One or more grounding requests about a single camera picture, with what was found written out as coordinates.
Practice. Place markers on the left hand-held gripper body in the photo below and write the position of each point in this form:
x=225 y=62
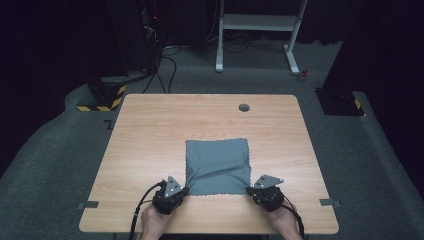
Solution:
x=166 y=201

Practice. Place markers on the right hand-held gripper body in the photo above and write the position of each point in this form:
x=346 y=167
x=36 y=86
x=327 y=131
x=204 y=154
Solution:
x=268 y=197

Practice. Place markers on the grey-blue cloth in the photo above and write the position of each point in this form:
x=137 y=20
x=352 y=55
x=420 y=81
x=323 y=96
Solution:
x=216 y=166

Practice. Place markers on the person's left hand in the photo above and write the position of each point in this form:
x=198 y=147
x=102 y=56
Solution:
x=155 y=220

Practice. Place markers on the person's right hand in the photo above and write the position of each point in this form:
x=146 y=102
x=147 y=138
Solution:
x=283 y=216

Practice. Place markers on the grey tape strip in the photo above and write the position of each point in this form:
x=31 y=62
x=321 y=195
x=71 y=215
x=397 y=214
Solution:
x=330 y=202
x=88 y=204

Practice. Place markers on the black base with yellow stripes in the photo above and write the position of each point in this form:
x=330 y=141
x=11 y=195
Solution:
x=115 y=101

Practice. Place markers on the black stand base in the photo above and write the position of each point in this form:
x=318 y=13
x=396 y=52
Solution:
x=336 y=103

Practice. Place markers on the dark equipment rack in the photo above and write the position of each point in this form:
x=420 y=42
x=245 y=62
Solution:
x=151 y=33

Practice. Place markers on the white metal stand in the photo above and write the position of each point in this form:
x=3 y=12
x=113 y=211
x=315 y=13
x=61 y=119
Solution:
x=256 y=22

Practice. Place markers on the dark curtain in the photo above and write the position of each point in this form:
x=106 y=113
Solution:
x=390 y=50
x=50 y=50

